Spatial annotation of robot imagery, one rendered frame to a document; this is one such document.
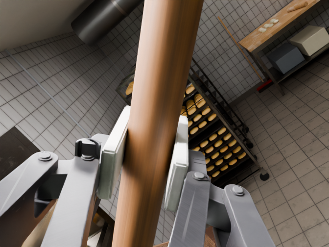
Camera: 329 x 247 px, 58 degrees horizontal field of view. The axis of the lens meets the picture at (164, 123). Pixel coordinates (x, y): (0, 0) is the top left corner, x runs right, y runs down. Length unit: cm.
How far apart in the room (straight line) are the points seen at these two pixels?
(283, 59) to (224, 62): 104
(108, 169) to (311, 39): 475
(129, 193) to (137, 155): 3
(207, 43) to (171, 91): 507
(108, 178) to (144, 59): 6
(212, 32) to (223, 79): 83
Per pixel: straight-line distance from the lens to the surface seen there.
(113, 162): 15
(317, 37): 489
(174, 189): 16
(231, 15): 523
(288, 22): 456
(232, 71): 537
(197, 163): 17
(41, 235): 184
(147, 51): 16
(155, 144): 17
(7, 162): 194
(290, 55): 480
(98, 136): 18
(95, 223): 228
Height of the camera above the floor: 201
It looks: 16 degrees down
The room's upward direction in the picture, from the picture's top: 41 degrees counter-clockwise
